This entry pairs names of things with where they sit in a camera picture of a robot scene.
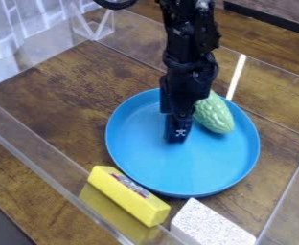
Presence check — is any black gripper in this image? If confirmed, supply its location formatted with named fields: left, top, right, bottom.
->
left=160, top=53, right=219, bottom=144

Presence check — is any green bumpy gourd toy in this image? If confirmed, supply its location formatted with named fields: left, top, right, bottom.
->
left=193, top=90, right=235, bottom=134

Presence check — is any round blue tray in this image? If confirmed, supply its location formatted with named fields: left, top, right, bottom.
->
left=105, top=89, right=260, bottom=198

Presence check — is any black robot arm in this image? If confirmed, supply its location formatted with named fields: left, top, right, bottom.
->
left=157, top=0, right=221, bottom=143

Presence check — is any yellow rectangular block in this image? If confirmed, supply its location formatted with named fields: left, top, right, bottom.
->
left=86, top=166, right=170, bottom=227

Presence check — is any white speckled block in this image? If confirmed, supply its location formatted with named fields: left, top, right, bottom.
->
left=169, top=198, right=255, bottom=245

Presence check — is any black bar in background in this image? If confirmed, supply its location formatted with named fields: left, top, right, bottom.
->
left=224, top=0, right=299, bottom=33

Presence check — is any clear acrylic enclosure wall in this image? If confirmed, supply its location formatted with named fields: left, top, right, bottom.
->
left=0, top=0, right=299, bottom=245

